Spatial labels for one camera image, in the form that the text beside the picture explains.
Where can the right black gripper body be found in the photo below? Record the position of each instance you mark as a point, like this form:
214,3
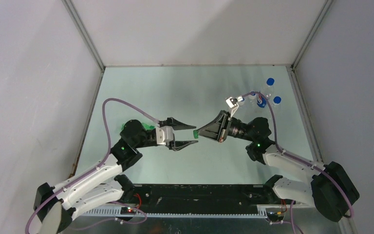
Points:
238,129

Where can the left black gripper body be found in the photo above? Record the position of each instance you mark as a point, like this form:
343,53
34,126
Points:
147,142

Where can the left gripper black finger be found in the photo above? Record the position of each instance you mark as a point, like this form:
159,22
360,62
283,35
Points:
175,124
179,145

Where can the green plastic bottle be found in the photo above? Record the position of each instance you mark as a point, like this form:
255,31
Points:
137,125

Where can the green bottle cap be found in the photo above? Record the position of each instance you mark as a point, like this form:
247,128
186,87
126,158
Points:
195,134

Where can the clear plastic bottle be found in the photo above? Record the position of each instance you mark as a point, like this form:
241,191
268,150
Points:
244,104

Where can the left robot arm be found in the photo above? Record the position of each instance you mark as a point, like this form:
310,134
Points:
104,182

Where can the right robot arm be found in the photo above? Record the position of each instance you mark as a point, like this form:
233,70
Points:
327,187

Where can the pepsi bottle blue cap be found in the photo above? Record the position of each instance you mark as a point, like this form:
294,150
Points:
265,93

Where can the clear bottle white-blue cap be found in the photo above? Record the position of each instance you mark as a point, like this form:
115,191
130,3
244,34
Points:
253,99

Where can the clear bottle blue cap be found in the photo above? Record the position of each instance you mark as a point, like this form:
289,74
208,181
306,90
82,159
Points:
273,106

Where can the left circuit board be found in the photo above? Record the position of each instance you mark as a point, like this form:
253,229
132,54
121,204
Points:
128,211

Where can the circuit board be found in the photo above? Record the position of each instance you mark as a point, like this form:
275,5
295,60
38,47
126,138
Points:
128,211
275,216

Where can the right circuit board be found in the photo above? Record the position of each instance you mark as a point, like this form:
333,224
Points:
275,216

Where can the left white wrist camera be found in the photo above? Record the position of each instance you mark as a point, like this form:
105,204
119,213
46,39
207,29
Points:
164,135

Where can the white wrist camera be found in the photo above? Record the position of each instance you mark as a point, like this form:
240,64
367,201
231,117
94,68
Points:
233,104
164,135

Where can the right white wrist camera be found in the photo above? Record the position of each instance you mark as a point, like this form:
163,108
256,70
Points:
233,104

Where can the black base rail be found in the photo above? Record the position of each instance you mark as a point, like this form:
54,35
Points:
205,199

